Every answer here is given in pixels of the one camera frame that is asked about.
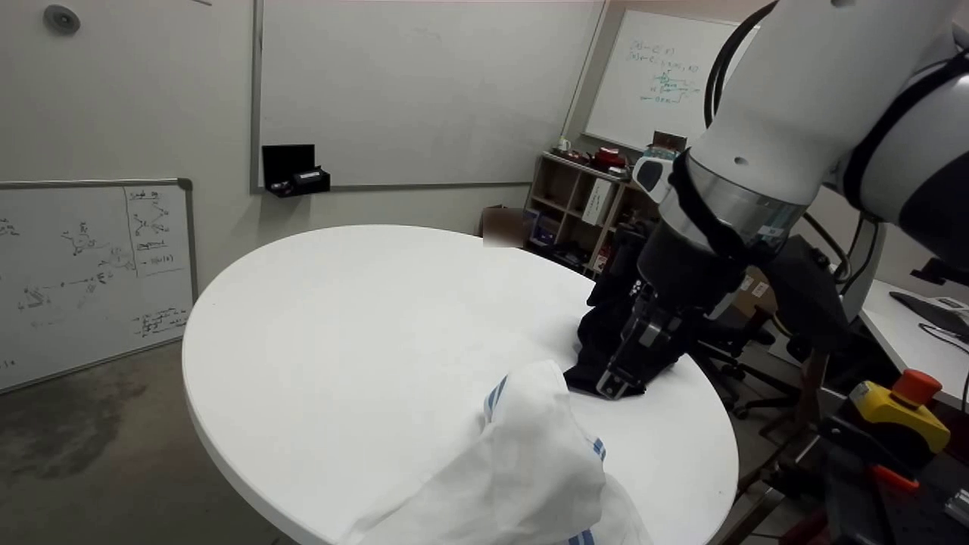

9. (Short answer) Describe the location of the wooden shelf unit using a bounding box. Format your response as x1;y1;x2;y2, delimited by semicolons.
525;149;660;277

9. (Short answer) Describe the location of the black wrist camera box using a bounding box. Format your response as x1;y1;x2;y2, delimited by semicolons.
753;237;854;364

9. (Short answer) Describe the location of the red item on shelf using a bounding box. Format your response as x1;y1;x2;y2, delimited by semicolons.
589;145;630;173

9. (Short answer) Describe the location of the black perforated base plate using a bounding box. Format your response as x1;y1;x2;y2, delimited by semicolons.
815;410;969;545

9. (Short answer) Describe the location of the black cloth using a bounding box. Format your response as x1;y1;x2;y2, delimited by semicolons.
560;237;647;403

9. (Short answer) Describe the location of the white blue-striped tea towel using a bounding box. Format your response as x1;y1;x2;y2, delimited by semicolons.
335;361;653;545

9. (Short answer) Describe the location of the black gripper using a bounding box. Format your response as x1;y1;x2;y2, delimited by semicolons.
589;226;751;403

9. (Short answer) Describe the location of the round wall sensor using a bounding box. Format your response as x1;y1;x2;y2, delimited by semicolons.
40;2;84;39

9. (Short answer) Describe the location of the white desk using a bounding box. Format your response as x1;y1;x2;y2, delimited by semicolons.
860;275;969;403

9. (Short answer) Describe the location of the black marker box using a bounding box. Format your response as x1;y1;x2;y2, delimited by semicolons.
261;142;334;200

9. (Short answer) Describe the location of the low whiteboard with black scribbles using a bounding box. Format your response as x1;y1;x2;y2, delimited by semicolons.
0;176;201;393

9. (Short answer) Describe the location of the large blank wall whiteboard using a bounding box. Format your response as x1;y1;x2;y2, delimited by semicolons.
252;0;609;194

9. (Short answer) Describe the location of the orange handle clamp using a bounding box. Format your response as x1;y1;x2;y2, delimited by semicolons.
870;464;922;500

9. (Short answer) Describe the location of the yellow emergency stop box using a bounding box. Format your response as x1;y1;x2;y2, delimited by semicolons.
847;366;953;457

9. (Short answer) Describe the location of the brown box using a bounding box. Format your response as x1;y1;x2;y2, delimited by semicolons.
477;202;533;251

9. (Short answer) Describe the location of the whiteboard with green writing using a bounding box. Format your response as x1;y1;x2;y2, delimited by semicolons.
583;8;745;153

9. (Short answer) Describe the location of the cardboard box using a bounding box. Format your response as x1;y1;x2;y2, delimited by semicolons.
732;271;782;325

